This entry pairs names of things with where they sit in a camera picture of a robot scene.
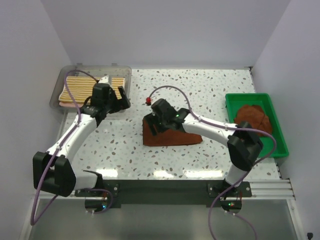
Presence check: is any aluminium rail frame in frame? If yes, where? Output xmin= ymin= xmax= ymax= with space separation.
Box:
xmin=30 ymin=159 xmax=301 ymax=240

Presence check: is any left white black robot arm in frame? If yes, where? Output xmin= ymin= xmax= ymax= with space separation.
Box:
xmin=32 ymin=83 xmax=131 ymax=197

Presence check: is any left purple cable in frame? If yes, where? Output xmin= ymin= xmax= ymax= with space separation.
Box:
xmin=29 ymin=70 xmax=115 ymax=226

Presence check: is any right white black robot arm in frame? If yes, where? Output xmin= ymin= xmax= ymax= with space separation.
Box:
xmin=143 ymin=98 xmax=264 ymax=197

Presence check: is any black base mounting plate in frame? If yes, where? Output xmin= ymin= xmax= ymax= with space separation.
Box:
xmin=74 ymin=179 xmax=253 ymax=209

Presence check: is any brown microfibre towel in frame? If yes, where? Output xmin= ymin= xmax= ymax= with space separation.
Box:
xmin=142 ymin=119 xmax=203 ymax=147

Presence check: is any clear grey plastic bin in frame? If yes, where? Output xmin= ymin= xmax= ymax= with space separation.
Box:
xmin=49 ymin=64 xmax=132 ymax=111

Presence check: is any green plastic tray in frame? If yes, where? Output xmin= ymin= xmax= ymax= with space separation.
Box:
xmin=225 ymin=92 xmax=290 ymax=159

